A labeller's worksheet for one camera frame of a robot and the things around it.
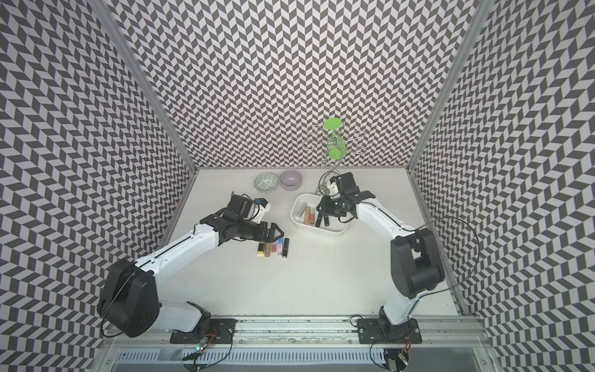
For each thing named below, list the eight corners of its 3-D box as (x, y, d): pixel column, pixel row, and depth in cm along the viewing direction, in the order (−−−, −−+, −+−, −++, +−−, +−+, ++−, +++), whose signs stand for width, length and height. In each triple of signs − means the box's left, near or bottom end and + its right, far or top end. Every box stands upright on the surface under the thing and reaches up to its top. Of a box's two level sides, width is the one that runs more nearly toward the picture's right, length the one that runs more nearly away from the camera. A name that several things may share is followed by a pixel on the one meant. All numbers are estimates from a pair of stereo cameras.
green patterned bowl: (254, 193, 112) (252, 186, 108) (257, 179, 118) (255, 172, 114) (276, 193, 112) (275, 186, 108) (278, 179, 118) (277, 172, 115)
